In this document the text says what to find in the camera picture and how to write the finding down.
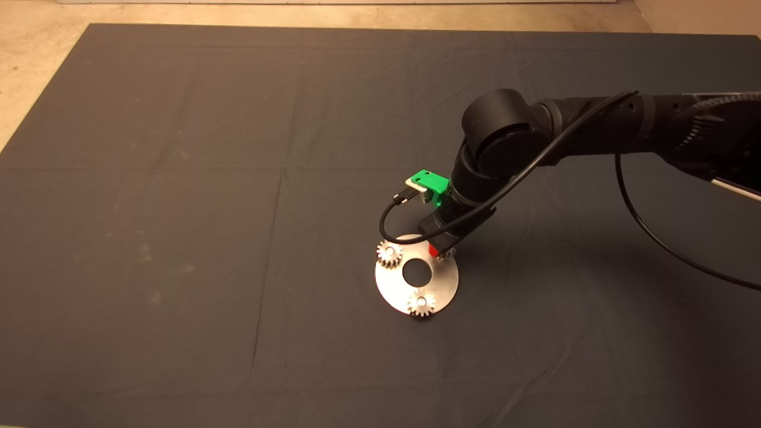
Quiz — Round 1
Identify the thin black right camera cable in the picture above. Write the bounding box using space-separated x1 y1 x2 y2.
379 90 761 292

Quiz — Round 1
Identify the green right camera mount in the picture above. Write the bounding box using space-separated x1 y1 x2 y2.
411 169 450 207

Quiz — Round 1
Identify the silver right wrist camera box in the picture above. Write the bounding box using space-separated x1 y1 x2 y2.
405 177 431 204

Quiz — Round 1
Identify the round metal carrier plate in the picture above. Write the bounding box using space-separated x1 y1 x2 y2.
375 234 460 316

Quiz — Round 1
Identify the dark grey table cloth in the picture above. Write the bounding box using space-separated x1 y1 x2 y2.
0 23 761 428

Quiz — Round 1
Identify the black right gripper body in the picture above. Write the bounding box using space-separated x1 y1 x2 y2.
418 199 498 254

